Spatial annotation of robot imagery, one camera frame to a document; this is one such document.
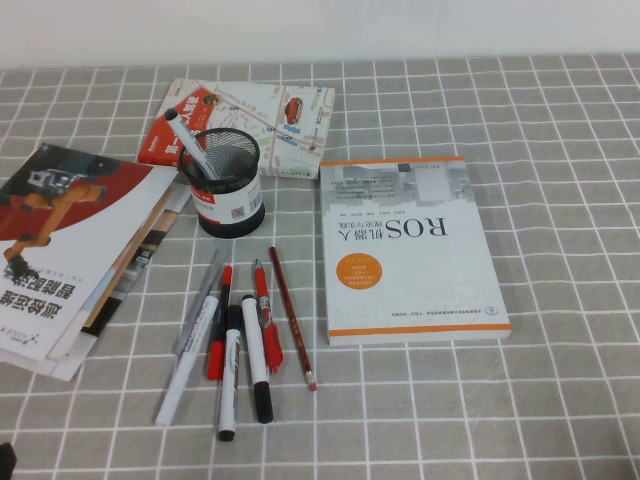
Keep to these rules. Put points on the translucent grey pen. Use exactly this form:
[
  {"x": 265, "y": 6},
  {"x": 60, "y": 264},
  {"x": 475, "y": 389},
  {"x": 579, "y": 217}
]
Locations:
[{"x": 210, "y": 280}]

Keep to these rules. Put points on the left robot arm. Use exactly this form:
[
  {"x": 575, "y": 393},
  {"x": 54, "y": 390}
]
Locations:
[{"x": 5, "y": 462}]

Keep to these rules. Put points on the black mesh pen holder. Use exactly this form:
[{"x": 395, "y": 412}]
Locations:
[{"x": 235, "y": 200}]

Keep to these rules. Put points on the red gel pen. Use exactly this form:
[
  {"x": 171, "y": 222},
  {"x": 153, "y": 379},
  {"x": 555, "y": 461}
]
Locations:
[{"x": 272, "y": 345}]

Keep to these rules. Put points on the red and black pen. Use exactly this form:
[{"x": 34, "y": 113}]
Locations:
[{"x": 216, "y": 357}]

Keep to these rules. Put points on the dark red pencil with eraser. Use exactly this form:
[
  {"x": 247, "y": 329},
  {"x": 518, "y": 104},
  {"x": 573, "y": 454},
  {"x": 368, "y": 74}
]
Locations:
[{"x": 292, "y": 320}]

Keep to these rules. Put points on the street map cover book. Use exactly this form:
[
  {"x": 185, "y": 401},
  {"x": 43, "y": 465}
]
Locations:
[{"x": 300, "y": 145}]

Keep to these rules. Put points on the white orange ROS book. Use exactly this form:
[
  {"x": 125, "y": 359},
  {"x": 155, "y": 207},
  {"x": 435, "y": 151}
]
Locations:
[{"x": 425, "y": 280}]

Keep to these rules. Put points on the white marker with black cap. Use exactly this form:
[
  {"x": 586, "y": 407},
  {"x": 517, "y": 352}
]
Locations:
[
  {"x": 252, "y": 340},
  {"x": 185, "y": 132}
]

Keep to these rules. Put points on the white marker with black print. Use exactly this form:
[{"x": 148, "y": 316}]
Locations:
[{"x": 230, "y": 380}]

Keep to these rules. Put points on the long white marker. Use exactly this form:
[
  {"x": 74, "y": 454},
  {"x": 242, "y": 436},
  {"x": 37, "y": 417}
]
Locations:
[{"x": 175, "y": 385}]

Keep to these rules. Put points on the stack of books, robot cover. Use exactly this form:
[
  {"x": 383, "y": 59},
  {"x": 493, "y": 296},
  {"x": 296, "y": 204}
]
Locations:
[{"x": 75, "y": 250}]

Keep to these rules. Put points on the white paper sheets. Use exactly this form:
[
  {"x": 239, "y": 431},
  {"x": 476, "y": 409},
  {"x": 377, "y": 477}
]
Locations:
[{"x": 65, "y": 367}]

